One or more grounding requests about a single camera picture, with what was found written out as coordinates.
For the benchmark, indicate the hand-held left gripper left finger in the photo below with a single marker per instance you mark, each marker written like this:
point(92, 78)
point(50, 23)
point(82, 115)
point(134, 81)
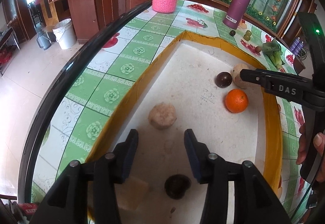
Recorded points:
point(129, 160)

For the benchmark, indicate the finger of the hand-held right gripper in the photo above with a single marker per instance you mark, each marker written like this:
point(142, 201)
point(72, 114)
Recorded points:
point(254, 76)

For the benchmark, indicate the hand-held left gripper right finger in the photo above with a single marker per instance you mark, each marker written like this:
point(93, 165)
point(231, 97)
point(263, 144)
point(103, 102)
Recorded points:
point(194, 160)

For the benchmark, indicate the beige cylindrical chunk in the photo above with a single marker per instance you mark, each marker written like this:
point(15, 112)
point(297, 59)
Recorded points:
point(162, 116)
point(236, 75)

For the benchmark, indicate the dark purple passion fruit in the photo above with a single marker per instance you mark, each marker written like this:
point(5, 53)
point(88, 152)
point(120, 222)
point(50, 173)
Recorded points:
point(224, 80)
point(176, 187)

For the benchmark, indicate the orange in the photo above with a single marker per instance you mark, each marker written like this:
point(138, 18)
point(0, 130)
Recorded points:
point(236, 101)

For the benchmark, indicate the white foam tray yellow edge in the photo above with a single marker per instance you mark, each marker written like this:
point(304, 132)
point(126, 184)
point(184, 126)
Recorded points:
point(203, 66)

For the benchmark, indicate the person's right hand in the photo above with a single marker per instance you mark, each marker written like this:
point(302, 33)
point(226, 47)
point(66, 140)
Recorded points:
point(301, 145)

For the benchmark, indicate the green leafy vegetable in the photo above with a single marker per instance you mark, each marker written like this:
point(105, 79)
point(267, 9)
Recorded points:
point(275, 55)

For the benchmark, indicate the light green small fruit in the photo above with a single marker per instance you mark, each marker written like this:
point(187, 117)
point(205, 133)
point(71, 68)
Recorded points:
point(248, 32)
point(246, 38)

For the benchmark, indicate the dark green small fruit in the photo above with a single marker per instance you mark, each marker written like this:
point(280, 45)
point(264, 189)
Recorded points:
point(232, 33)

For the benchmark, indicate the purple bottle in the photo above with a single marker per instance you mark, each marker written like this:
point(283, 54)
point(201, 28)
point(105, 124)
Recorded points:
point(240, 3)

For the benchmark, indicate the black table edge trim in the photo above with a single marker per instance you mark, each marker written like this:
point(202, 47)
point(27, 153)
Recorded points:
point(63, 71)

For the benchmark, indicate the white plastic bucket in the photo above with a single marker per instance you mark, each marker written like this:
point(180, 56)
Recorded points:
point(64, 36)

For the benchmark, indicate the grey floor kettle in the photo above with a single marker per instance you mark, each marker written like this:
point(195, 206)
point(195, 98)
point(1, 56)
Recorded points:
point(44, 41)

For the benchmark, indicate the wooden counter cabinet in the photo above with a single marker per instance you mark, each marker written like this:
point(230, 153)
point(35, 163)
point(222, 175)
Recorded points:
point(86, 13)

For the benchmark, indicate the dark side table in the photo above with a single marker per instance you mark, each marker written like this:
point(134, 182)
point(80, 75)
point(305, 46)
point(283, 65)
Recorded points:
point(10, 36)

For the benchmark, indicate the dark wooden chairs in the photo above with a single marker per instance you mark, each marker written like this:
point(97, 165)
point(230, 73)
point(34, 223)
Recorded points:
point(35, 14)

